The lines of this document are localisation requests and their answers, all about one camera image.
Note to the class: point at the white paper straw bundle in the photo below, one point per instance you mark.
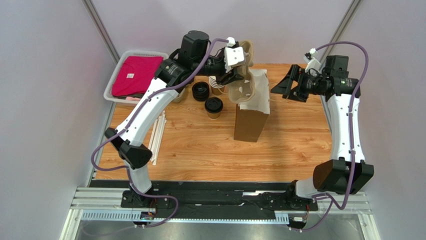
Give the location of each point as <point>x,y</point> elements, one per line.
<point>156,137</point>

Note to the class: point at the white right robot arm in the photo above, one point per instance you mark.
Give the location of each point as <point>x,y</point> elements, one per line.
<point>346,170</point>

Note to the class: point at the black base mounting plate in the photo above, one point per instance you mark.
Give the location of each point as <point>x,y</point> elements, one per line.
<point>213,200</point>

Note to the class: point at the stack of black lids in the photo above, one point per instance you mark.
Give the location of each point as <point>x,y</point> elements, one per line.
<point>201,91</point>

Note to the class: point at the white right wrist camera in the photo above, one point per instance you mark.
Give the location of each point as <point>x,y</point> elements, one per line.
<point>311,60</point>

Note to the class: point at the brown paper bag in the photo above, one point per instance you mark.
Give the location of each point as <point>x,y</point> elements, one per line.
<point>251,116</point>

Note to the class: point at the stack of paper cups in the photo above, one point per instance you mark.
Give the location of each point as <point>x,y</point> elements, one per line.
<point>216,89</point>

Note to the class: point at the single cardboard cup carrier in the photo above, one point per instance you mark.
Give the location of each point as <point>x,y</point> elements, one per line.
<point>243,88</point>

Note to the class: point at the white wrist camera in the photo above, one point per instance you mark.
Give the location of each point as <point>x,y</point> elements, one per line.
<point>233,57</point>
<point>311,60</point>

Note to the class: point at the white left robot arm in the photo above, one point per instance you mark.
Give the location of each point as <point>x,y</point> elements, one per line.
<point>197,56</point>

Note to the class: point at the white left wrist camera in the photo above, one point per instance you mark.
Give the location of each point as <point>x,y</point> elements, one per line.
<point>233,57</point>

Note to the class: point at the brown paper coffee cup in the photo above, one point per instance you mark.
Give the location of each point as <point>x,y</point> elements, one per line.
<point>213,115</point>

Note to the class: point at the black plastic cup lid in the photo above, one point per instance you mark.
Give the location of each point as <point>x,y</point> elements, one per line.
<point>213,105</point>

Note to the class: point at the aluminium frame rail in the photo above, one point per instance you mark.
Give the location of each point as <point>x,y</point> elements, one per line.
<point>106,209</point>

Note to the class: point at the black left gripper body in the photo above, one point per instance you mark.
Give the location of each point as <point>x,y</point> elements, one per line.
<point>214,67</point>

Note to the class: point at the cardboard cup carrier tray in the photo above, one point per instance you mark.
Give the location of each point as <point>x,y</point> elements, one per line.
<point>180,96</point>

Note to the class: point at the pink folded cloth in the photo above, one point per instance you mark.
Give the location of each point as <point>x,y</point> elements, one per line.
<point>135,75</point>

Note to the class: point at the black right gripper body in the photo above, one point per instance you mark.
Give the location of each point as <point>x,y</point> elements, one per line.
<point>297,83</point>

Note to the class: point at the white plastic basket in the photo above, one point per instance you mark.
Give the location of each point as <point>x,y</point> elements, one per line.
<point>139,53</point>

